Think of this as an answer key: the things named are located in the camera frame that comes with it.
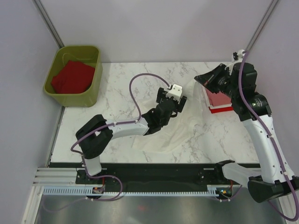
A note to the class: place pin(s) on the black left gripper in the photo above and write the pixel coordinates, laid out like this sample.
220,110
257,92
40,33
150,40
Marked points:
178,107

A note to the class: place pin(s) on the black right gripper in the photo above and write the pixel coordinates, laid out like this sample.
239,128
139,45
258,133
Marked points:
208,80

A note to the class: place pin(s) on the white printed t-shirt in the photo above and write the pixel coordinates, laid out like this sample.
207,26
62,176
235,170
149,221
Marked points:
180,128

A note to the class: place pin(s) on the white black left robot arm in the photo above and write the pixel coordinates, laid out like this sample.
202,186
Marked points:
96,134

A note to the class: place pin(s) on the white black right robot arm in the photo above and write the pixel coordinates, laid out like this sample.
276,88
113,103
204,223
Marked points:
253,110

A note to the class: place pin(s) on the pink folded t-shirt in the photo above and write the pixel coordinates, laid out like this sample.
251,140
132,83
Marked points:
216,99

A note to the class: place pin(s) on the white folded t-shirt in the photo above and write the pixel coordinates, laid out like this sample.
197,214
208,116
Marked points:
220,106

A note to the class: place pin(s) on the red folded t-shirt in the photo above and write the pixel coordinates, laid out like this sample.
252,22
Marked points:
218,110

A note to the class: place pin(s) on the olive green plastic bin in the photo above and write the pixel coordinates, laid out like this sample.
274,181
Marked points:
86,54

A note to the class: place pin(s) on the dark red t-shirt in bin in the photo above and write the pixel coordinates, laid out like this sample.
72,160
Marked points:
74,78

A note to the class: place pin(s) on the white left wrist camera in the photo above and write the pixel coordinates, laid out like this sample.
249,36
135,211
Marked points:
175,92

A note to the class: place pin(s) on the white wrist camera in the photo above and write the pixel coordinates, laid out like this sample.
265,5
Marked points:
175,92
238,56

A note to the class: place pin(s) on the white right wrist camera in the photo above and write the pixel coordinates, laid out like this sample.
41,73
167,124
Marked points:
238,56

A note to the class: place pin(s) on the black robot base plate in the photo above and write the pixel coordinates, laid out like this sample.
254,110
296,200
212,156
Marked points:
155,177

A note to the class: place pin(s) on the right aluminium frame post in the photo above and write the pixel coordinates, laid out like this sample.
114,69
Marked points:
262,24

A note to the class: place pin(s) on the aluminium frame post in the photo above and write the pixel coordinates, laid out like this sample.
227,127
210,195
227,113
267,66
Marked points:
262,24
47,20

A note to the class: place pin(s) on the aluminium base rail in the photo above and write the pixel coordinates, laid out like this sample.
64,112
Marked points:
45,177

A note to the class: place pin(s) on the left aluminium frame post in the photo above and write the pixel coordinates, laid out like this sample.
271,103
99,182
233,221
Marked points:
47,20

